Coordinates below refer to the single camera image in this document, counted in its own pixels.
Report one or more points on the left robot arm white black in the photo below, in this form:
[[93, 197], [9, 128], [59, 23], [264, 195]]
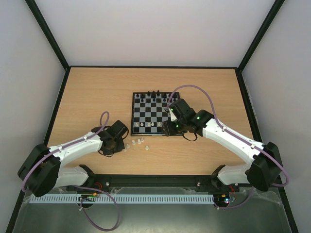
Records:
[[45, 168]]

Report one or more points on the black aluminium frame rail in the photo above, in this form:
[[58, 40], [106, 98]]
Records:
[[200, 183]]

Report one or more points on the white slotted cable duct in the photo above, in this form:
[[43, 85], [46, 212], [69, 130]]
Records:
[[124, 199]]

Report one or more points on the black white chess board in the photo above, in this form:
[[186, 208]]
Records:
[[149, 111]]

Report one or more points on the metal sheet front panel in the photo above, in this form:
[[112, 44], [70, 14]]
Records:
[[256, 216]]

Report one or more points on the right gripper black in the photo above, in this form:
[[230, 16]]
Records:
[[166, 127]]

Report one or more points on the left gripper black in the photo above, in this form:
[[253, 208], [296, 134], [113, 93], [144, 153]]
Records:
[[121, 146]]

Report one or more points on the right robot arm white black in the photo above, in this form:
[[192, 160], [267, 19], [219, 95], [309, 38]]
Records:
[[260, 169]]

